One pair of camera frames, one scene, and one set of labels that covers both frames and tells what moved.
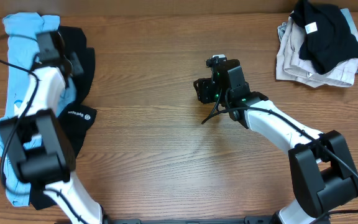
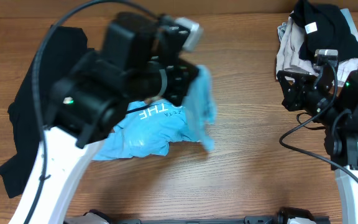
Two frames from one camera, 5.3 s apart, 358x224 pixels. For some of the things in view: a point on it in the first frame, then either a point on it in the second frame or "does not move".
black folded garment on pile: x=328 y=40 does not move
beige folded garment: x=290 y=66 does not move
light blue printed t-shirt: x=18 y=191 to x=148 y=128
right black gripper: x=206 y=91 to x=293 y=94
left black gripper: x=74 y=65 to x=181 y=80
